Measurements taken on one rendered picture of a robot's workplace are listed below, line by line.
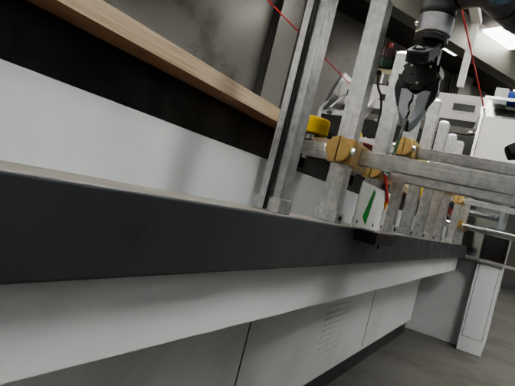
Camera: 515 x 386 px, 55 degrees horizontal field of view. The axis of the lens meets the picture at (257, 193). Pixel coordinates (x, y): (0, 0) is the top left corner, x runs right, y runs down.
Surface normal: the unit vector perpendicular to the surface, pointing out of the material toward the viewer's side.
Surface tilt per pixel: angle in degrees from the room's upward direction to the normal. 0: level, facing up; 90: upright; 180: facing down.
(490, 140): 90
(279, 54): 90
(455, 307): 90
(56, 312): 90
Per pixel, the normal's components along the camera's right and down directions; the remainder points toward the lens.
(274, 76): 0.54, 0.14
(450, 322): -0.46, -0.11
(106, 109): 0.85, 0.22
